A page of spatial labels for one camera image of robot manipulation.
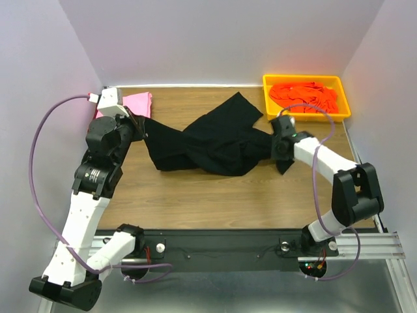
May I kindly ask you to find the aluminium table edge rail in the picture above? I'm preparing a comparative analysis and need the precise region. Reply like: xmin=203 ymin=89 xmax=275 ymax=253
xmin=341 ymin=122 xmax=388 ymax=233

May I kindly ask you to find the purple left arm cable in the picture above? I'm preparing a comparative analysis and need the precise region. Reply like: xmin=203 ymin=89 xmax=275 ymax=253
xmin=29 ymin=94 xmax=173 ymax=284

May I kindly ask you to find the black t-shirt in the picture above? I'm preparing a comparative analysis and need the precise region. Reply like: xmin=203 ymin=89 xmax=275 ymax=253
xmin=144 ymin=93 xmax=272 ymax=177

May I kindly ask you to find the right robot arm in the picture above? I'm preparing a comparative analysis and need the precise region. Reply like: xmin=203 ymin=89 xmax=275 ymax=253
xmin=270 ymin=115 xmax=384 ymax=254

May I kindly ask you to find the yellow plastic bin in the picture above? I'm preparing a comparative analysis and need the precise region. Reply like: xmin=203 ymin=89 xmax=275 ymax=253
xmin=263 ymin=74 xmax=351 ymax=122

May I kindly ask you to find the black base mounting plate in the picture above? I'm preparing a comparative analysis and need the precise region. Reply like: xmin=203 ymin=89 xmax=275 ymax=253
xmin=97 ymin=229 xmax=339 ymax=273

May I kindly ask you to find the aluminium frame extrusion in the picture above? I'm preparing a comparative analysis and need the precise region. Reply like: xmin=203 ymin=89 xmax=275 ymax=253
xmin=336 ymin=233 xmax=405 ymax=260

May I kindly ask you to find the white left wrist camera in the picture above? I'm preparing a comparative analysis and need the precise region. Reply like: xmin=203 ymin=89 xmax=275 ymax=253
xmin=87 ymin=87 xmax=128 ymax=117

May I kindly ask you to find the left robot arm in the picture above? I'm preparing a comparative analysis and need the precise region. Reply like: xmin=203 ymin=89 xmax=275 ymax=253
xmin=29 ymin=110 xmax=145 ymax=311

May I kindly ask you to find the orange t-shirt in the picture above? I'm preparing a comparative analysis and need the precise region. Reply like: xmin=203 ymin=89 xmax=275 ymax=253
xmin=269 ymin=82 xmax=339 ymax=113

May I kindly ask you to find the pink folded t-shirt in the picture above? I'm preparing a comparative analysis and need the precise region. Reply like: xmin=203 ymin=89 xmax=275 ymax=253
xmin=122 ymin=92 xmax=152 ymax=118

